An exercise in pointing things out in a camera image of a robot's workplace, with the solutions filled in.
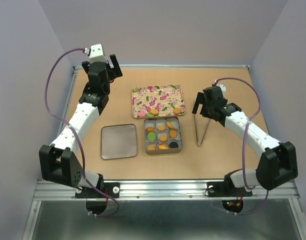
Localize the metal tongs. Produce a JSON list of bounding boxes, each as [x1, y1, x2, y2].
[[193, 113, 211, 148]]

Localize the plain round orange cookie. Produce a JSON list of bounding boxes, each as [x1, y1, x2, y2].
[[166, 121, 174, 129]]

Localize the orange flower cookie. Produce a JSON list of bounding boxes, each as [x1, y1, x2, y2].
[[169, 129, 178, 139]]

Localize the black sandwich cookie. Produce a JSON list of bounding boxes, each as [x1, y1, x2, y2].
[[169, 141, 179, 149]]

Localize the fish shaped orange cookie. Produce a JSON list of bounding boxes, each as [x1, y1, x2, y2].
[[158, 144, 169, 150]]

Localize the small ridged orange cookie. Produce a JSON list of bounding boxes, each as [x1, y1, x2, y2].
[[146, 126, 154, 133]]

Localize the green sandwich cookie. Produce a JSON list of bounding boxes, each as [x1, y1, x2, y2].
[[147, 132, 156, 142]]

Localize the square metal tin lid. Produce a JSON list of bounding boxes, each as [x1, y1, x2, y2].
[[101, 124, 138, 160]]

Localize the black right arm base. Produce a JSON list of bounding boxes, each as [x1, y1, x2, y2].
[[205, 181, 253, 198]]

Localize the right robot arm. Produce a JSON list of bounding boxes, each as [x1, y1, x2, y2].
[[192, 85, 298, 195]]

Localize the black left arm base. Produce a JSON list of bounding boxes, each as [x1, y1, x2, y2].
[[75, 181, 120, 199]]

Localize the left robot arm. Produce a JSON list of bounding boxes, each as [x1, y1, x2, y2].
[[39, 54, 122, 197]]

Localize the floral serving tray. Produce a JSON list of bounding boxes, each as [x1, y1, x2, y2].
[[131, 84, 186, 119]]

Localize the dotted biscuit on green cookie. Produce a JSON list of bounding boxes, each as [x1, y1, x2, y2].
[[146, 109, 159, 118]]

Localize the square metal tin box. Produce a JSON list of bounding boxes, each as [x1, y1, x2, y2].
[[143, 116, 183, 156]]

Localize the pink round cookie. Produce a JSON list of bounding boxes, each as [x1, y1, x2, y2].
[[138, 111, 146, 118]]

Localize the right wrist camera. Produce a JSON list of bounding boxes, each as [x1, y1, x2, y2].
[[212, 79, 228, 97]]

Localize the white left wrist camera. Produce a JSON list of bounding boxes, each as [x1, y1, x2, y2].
[[83, 44, 107, 63]]

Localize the aluminium front rail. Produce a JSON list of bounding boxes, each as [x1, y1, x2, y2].
[[33, 179, 300, 201]]

